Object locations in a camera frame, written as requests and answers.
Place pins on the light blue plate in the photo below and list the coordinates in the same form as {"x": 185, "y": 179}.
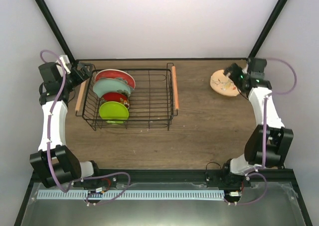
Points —
{"x": 108, "y": 85}

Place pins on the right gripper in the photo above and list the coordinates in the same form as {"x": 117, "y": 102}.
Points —
{"x": 233, "y": 75}

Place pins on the light blue slotted strip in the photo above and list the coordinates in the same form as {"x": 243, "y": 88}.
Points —
{"x": 210, "y": 195}

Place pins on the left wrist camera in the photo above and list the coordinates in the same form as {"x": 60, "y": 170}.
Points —
{"x": 65, "y": 63}

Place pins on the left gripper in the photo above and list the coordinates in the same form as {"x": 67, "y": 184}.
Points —
{"x": 79, "y": 79}

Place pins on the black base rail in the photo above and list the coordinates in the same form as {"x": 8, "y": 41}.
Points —
{"x": 211, "y": 178}

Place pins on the lime green plate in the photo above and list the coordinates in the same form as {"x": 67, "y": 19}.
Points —
{"x": 113, "y": 112}

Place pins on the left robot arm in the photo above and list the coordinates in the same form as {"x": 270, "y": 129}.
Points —
{"x": 54, "y": 163}

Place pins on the black frame post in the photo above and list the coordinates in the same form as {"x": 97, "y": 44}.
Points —
{"x": 279, "y": 6}
{"x": 54, "y": 28}

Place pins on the beige floral plate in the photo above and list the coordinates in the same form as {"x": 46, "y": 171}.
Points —
{"x": 223, "y": 85}

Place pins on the left black frame post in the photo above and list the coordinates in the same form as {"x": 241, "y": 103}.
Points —
{"x": 54, "y": 28}

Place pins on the metal front panel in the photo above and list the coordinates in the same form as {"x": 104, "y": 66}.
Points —
{"x": 271, "y": 204}

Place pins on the small red floral plate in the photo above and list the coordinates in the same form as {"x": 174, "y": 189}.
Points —
{"x": 116, "y": 97}

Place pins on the large red blue-flower plate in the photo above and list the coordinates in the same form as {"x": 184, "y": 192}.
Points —
{"x": 116, "y": 74}

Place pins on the right wooden rack handle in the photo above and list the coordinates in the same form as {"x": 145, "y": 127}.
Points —
{"x": 175, "y": 87}

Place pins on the right black frame post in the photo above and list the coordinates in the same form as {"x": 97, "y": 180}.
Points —
{"x": 279, "y": 6}

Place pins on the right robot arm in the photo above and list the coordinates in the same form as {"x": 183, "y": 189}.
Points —
{"x": 270, "y": 141}

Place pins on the black wire dish rack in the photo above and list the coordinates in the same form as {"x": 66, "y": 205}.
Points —
{"x": 151, "y": 102}

